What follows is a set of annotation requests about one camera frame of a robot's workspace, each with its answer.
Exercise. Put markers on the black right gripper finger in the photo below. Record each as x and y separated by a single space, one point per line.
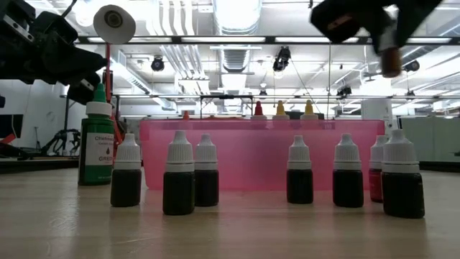
334 21
413 14

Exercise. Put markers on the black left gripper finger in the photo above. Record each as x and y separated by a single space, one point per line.
86 90
43 64

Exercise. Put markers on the green food colouring bottle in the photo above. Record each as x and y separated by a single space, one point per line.
95 144

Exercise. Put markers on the small white-capped dropper bottle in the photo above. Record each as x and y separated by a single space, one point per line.
125 187
391 64
207 187
299 187
178 194
402 194
348 187

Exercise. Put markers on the orange food colouring bottle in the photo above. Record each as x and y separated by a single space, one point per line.
186 116

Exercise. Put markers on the black ceiling-hung device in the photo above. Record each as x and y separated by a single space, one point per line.
282 57
412 65
344 91
157 64

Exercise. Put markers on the red desk lamp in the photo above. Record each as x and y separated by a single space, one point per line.
114 23

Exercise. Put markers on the white cabinet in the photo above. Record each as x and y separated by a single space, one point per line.
376 115

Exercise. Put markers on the pale green partition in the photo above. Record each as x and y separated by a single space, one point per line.
431 140

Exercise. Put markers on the red translucent plastic bin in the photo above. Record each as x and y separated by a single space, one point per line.
251 158

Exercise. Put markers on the silver ceiling ventilation duct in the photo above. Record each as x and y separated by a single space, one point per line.
237 21

